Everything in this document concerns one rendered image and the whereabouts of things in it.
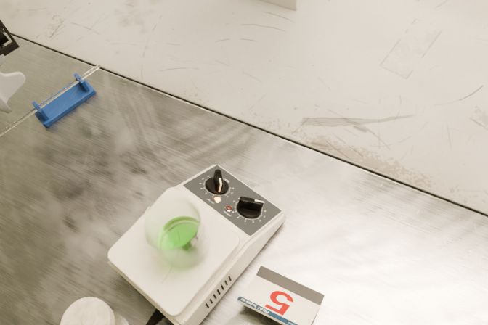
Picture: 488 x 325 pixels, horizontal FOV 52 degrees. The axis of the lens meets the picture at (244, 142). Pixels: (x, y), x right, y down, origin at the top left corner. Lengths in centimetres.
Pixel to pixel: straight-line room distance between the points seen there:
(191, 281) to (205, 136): 26
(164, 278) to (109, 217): 18
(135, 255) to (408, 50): 54
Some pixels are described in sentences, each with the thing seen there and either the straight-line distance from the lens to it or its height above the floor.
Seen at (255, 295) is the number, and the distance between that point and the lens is 64.
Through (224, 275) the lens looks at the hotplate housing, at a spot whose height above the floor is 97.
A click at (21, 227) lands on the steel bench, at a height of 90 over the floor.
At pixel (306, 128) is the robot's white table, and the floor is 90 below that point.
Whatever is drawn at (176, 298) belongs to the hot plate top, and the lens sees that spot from 59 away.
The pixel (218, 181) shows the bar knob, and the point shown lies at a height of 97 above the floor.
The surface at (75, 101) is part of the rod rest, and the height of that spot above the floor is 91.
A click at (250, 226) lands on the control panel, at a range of 64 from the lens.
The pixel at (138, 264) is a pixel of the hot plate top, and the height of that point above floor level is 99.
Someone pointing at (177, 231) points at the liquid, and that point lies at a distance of 59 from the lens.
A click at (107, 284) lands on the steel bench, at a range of 72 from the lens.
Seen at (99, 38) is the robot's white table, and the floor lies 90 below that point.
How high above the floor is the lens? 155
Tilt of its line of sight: 58 degrees down
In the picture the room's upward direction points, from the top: 11 degrees counter-clockwise
